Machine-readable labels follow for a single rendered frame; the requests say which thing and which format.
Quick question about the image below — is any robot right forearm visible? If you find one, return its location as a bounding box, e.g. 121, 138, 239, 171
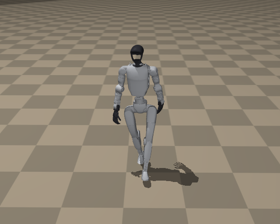
113, 91, 122, 109

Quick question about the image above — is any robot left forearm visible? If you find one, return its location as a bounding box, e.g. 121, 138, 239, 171
156, 85, 164, 105

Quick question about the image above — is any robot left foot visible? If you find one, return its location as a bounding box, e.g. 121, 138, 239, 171
141, 170, 149, 181

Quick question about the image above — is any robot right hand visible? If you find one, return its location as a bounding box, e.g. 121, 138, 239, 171
113, 105, 121, 124

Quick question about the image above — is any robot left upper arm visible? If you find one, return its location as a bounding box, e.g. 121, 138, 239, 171
148, 66, 161, 92

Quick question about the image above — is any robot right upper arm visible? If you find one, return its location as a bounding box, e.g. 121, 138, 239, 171
115, 65, 128, 93

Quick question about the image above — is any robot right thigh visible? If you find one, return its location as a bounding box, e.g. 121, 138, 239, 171
124, 105, 140, 138

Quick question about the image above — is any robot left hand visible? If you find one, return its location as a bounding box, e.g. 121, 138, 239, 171
157, 101, 164, 114

